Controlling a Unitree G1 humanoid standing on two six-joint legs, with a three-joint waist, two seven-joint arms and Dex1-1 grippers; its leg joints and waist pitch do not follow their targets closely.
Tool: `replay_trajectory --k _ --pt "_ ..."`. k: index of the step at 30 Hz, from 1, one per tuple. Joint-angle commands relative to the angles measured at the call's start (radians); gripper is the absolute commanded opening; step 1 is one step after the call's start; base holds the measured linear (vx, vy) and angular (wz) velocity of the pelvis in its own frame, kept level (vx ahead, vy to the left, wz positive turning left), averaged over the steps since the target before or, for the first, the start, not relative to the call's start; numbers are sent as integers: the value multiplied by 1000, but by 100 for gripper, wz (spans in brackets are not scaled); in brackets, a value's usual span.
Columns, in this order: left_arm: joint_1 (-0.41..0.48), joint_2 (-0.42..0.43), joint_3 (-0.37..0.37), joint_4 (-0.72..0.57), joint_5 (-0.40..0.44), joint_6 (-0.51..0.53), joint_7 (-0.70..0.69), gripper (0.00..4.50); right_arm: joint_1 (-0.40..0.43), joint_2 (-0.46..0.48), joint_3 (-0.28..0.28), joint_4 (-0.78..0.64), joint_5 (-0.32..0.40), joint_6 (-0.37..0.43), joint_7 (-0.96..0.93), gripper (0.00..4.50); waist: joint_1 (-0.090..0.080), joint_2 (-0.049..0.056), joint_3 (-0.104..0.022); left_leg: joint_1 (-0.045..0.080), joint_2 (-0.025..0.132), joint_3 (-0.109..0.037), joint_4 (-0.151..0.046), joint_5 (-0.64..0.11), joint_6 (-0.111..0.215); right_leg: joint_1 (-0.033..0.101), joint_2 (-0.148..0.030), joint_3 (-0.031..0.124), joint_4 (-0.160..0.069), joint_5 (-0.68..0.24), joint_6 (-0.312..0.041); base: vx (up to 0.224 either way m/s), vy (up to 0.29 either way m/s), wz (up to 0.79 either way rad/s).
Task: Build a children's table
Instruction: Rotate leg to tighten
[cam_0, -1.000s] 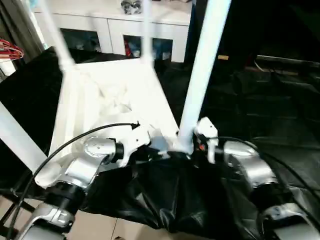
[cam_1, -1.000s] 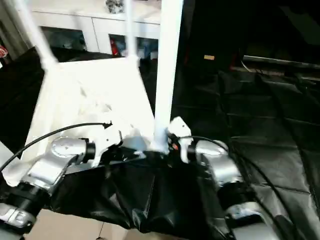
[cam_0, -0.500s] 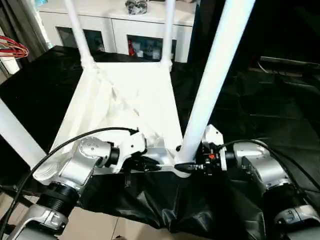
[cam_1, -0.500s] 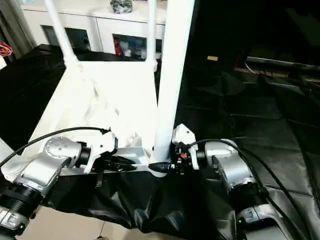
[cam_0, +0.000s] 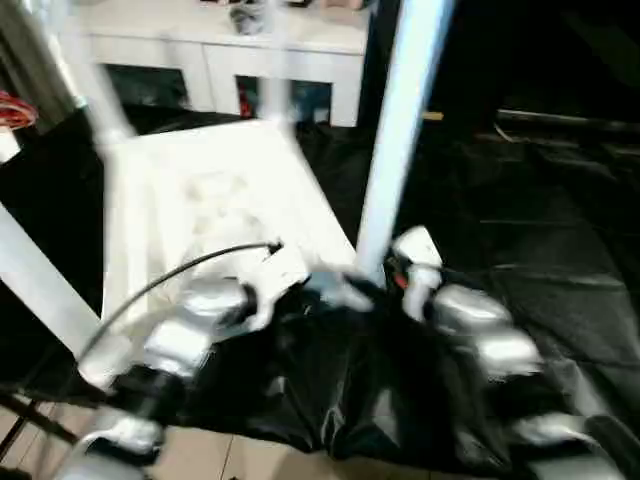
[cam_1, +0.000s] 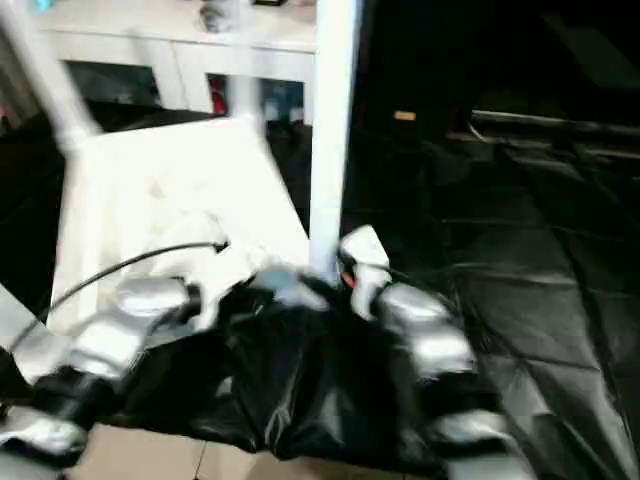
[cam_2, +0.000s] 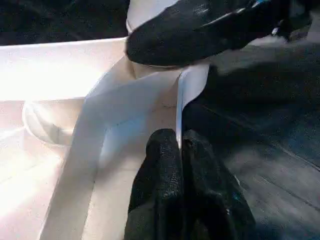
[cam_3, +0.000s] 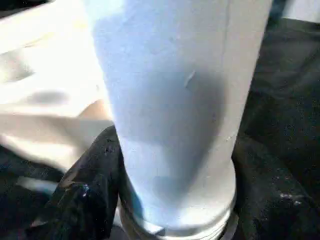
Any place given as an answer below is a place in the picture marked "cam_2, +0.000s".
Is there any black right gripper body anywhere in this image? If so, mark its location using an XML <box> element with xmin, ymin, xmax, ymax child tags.
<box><xmin>252</xmin><ymin>0</ymin><xmax>313</xmax><ymax>42</ymax></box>

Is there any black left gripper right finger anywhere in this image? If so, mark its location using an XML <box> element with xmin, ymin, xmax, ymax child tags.
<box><xmin>181</xmin><ymin>129</ymin><xmax>258</xmax><ymax>240</ymax></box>

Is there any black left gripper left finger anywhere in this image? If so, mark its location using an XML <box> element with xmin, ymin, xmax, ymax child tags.
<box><xmin>124</xmin><ymin>128</ymin><xmax>185</xmax><ymax>240</ymax></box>

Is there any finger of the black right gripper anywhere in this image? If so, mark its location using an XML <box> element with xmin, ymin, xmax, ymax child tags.
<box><xmin>124</xmin><ymin>0</ymin><xmax>284</xmax><ymax>67</ymax></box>

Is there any white plastic table leg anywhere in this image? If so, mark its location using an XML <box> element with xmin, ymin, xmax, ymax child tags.
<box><xmin>126</xmin><ymin>0</ymin><xmax>182</xmax><ymax>35</ymax></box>

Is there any white plastic table top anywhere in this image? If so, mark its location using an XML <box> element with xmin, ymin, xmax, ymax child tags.
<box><xmin>0</xmin><ymin>36</ymin><xmax>210</xmax><ymax>240</ymax></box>

